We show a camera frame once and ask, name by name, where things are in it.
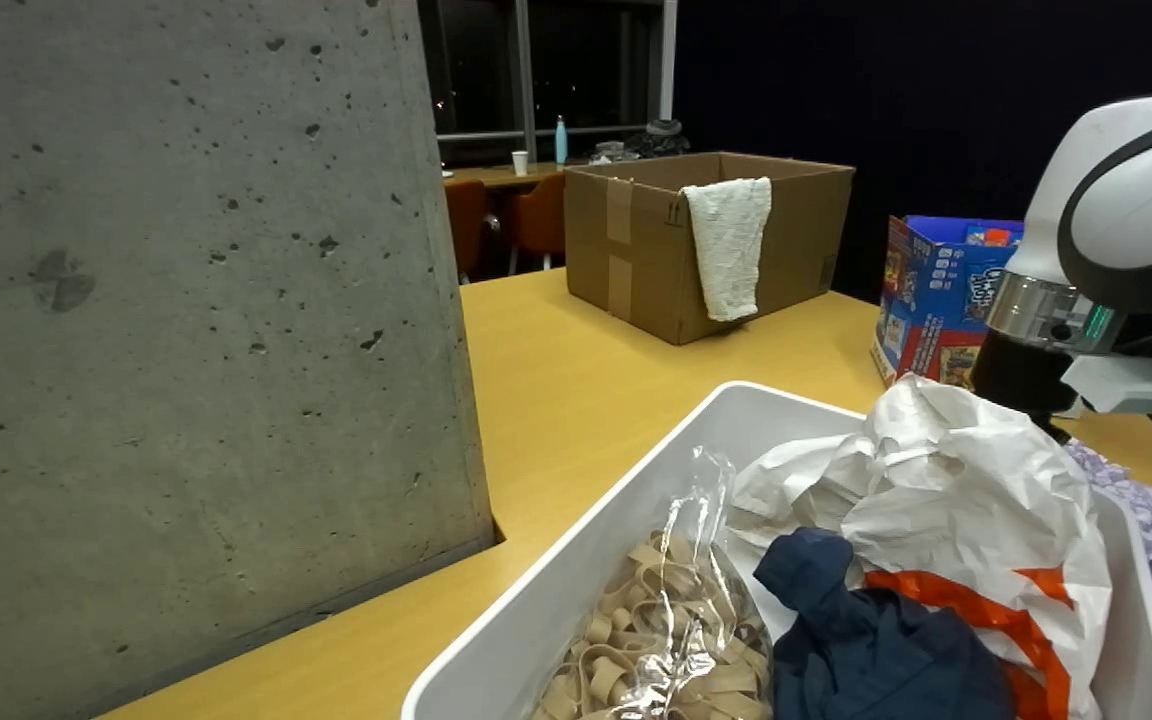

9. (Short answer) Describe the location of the colourful snack pack box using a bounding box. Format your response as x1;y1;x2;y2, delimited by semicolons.
875;217;1022;383

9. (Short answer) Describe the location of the dark blue cloth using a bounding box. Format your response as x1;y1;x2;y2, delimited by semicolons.
755;528;1015;720

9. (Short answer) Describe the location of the grey concrete pillar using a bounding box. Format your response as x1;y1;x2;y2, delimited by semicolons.
0;0;492;720

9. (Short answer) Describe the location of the white orange plastic bag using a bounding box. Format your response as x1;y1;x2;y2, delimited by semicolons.
728;375;1112;720

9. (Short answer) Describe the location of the blue bottle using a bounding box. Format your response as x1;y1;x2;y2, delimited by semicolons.
553;111;571;167

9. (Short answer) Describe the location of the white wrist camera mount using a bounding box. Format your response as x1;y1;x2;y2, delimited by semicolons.
1064;355;1152;412

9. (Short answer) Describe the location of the white cup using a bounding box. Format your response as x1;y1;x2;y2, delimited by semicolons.
513;148;530;175

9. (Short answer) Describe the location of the white towel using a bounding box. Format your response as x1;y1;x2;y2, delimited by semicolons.
685;175;772;323

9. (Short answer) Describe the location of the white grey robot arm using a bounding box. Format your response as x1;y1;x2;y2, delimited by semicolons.
972;98;1152;424

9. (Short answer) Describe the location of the orange chair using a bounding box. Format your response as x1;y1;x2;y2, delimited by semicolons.
445;175;565;278

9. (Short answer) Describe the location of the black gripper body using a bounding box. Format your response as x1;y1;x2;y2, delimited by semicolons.
972;333;1075;438

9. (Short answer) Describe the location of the white plastic basket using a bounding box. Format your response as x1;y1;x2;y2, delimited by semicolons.
401;380;1152;720

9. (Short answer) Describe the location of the clear bag of rubber bands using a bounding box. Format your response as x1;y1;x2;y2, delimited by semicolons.
526;447;772;720

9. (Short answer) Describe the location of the brown cardboard box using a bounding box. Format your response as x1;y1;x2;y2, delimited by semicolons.
565;153;851;344

